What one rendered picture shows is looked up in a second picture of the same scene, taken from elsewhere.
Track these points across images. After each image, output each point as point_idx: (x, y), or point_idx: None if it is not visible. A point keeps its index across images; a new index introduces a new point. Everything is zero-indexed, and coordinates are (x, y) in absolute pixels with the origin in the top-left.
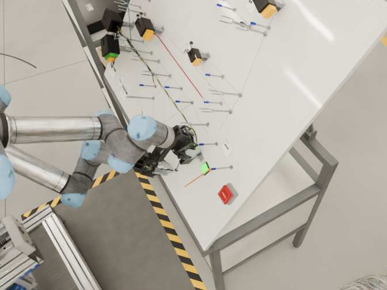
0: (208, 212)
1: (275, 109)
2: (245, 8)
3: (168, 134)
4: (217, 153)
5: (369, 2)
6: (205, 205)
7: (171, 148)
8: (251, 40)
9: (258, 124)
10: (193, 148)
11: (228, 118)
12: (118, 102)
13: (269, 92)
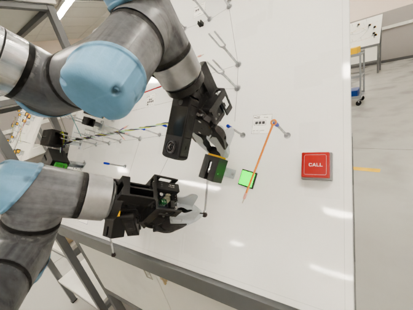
0: (301, 236)
1: (294, 28)
2: (195, 18)
3: (190, 43)
4: (253, 143)
5: None
6: (286, 232)
7: (197, 114)
8: (218, 23)
9: (285, 59)
10: (227, 114)
11: (239, 95)
12: (79, 232)
13: (272, 27)
